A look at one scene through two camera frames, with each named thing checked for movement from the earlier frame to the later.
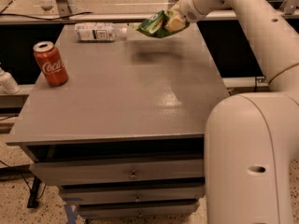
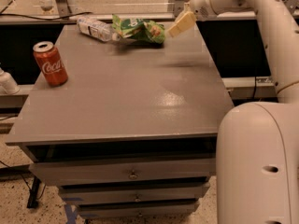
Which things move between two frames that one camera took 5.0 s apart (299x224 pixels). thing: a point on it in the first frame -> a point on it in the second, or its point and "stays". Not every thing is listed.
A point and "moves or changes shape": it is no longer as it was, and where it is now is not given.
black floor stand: x=33 y=201 stays
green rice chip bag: x=155 y=25 moves or changes shape
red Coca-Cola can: x=50 y=63 stays
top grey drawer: x=119 y=170 stays
